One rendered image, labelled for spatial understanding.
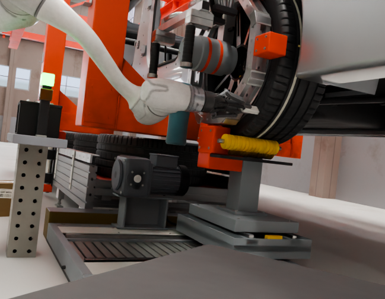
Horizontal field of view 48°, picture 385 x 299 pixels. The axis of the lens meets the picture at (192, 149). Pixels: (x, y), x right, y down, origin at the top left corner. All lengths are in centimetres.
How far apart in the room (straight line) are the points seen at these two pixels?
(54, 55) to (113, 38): 194
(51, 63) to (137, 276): 363
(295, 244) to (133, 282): 138
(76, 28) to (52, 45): 261
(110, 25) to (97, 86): 29
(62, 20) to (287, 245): 112
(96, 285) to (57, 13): 112
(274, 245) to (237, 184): 31
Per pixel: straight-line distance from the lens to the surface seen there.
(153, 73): 182
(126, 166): 186
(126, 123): 206
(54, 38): 402
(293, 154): 503
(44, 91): 149
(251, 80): 155
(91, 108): 202
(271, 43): 149
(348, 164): 663
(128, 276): 40
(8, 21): 156
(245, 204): 180
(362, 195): 641
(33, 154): 168
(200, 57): 169
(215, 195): 240
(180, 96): 141
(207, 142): 172
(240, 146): 166
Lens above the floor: 46
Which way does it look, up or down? level
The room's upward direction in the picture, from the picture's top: 6 degrees clockwise
